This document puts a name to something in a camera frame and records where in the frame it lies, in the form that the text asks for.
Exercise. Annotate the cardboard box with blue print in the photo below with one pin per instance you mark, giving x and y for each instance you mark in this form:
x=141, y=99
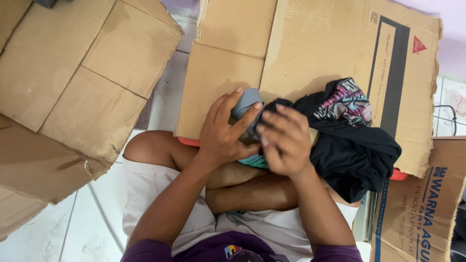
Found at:
x=418, y=203

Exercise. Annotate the black printed cloth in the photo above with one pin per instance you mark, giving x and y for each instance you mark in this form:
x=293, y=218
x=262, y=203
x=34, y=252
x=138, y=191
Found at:
x=349, y=145

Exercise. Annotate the dark grey object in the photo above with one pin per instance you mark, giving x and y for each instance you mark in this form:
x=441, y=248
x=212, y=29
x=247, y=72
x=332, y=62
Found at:
x=49, y=3

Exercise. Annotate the flattened cardboard with black stripe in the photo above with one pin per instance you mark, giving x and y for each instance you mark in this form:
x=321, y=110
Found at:
x=313, y=54

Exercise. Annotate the large plain cardboard box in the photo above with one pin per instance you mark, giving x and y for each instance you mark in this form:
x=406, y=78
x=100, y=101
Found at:
x=72, y=98

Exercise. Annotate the grey plastic pipe fitting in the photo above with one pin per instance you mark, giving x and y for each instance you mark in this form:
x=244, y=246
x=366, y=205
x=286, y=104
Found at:
x=247, y=105

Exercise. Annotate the person's left hand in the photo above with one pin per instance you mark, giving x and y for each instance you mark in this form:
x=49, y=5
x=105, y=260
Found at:
x=218, y=140

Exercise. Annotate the person's right fingers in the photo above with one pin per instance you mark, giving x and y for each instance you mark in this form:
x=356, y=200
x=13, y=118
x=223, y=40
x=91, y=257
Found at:
x=271, y=125

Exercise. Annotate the teal cloth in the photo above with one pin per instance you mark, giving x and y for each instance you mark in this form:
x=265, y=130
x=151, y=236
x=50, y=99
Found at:
x=255, y=161

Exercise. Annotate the person's right hand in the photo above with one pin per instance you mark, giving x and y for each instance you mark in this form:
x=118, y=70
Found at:
x=287, y=149

